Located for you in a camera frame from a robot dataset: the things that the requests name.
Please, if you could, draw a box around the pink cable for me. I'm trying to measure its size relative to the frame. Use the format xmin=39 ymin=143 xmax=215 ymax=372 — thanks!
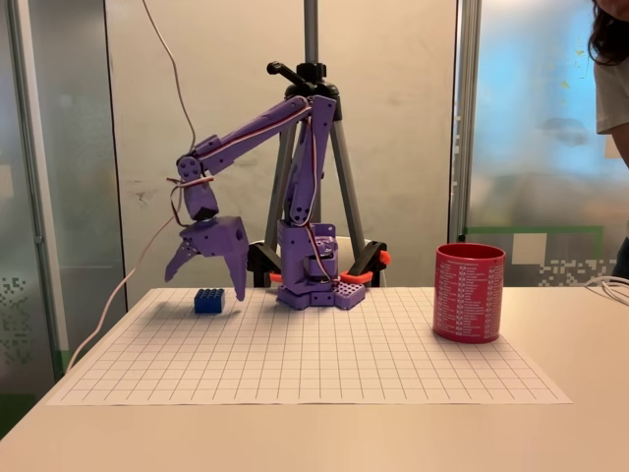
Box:
xmin=66 ymin=0 xmax=198 ymax=373

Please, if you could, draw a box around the red white black servo wire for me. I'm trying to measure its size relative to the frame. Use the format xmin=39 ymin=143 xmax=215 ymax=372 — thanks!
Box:
xmin=165 ymin=97 xmax=340 ymax=296

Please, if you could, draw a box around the red cup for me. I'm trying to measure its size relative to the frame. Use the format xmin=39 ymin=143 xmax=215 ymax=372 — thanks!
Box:
xmin=431 ymin=242 xmax=507 ymax=344

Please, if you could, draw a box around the black orange table clamp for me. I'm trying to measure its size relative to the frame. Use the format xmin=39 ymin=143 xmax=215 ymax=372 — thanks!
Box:
xmin=341 ymin=240 xmax=393 ymax=289
xmin=245 ymin=240 xmax=286 ymax=289

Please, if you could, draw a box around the person in beige t-shirt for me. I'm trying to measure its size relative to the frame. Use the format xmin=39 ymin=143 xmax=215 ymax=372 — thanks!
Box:
xmin=588 ymin=0 xmax=629 ymax=171

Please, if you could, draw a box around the grey black tripod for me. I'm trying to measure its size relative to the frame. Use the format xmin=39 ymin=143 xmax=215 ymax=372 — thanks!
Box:
xmin=264 ymin=0 xmax=368 ymax=289

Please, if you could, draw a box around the white grid paper sheet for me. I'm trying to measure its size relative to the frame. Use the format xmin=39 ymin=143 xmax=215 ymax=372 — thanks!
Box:
xmin=46 ymin=287 xmax=574 ymax=407

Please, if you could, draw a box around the white cable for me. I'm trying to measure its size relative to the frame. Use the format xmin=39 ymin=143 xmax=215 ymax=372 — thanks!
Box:
xmin=584 ymin=276 xmax=629 ymax=302

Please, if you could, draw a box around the blue toy brick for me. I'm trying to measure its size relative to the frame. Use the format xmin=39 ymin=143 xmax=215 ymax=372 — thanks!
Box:
xmin=193 ymin=288 xmax=227 ymax=315

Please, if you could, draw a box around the grey metal frame post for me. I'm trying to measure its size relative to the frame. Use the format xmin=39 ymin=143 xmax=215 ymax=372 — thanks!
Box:
xmin=7 ymin=0 xmax=70 ymax=353
xmin=447 ymin=0 xmax=482 ymax=242

